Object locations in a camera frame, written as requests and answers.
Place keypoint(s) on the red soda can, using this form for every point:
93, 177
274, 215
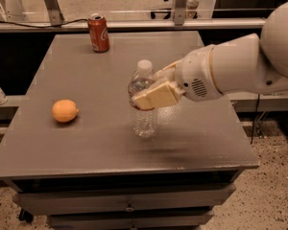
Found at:
98, 30

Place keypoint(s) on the orange lemon fruit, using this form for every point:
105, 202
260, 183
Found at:
64, 111

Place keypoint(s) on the grey drawer cabinet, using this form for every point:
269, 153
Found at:
94, 173

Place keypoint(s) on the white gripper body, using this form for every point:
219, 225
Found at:
194, 72

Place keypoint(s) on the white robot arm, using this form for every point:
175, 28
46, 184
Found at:
255, 63

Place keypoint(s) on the metal frame rail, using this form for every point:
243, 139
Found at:
71, 15

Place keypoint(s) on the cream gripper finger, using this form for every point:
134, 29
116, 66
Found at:
167, 72
162, 95

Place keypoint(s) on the clear plastic water bottle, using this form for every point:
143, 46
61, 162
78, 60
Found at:
143, 121

